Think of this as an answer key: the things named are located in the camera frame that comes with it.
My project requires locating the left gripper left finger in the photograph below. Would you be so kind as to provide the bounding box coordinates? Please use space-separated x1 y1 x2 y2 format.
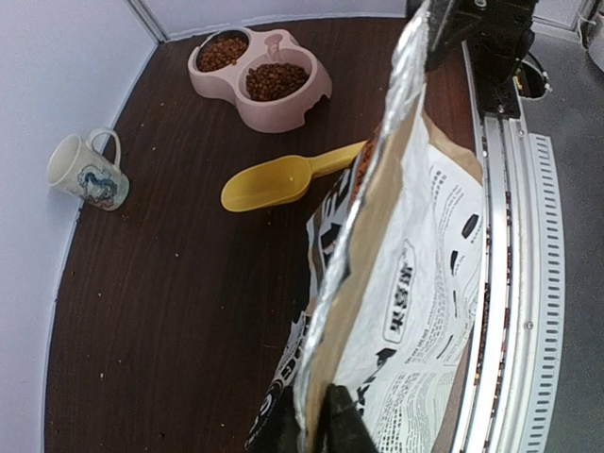
249 389 300 453

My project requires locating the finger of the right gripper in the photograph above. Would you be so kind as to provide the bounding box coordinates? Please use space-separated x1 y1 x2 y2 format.
425 0 486 71

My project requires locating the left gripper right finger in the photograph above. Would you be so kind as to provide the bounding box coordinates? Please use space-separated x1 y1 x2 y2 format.
313 384 378 453

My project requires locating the pink double pet bowl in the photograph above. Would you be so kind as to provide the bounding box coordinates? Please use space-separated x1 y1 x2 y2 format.
187 27 332 134

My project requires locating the brown pet food bag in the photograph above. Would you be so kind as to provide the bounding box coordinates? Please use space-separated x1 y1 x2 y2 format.
245 1 483 452

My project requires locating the yellow plastic scoop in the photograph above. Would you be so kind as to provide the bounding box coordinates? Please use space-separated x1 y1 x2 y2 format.
221 141 367 212

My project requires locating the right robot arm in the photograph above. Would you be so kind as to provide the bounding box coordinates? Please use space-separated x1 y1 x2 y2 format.
426 1 537 85

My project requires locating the white patterned mug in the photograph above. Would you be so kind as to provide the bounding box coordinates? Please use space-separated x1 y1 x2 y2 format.
46 127 130 211

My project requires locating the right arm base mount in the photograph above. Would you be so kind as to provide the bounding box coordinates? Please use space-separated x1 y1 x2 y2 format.
469 29 552 119

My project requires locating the right aluminium frame post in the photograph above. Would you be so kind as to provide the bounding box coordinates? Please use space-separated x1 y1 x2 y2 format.
126 0 170 43

